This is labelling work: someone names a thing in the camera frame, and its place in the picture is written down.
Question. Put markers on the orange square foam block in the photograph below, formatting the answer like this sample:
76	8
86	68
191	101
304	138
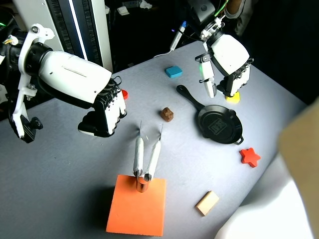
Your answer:
137	211

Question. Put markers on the tan cardboard panel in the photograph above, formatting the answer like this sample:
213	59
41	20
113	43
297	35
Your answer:
304	161

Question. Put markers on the red star block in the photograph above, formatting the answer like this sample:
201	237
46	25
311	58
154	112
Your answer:
250	156

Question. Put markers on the person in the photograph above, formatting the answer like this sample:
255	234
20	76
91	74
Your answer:
234	8

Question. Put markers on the blue rounded block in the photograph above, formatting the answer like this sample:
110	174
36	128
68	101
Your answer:
173	71

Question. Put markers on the small white packet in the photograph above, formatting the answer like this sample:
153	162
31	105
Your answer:
122	10

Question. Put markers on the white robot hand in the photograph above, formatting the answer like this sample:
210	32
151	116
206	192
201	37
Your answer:
72	74
229	54

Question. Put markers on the small red cylinder block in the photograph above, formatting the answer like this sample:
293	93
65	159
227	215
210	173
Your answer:
125	94

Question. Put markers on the white robot body column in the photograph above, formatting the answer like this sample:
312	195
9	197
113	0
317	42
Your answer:
97	30

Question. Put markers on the white crumpled cloth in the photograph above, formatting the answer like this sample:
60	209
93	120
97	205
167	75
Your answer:
145	3

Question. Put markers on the yellow rounded block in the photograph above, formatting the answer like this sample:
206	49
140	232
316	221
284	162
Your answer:
235	98

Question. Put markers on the wooden rectangular block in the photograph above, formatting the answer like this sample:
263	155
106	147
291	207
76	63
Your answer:
207	203

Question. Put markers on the brown chocolate piece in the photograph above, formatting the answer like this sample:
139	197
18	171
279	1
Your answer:
167	114

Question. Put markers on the black cast iron skillet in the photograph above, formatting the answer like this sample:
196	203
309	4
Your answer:
219	124

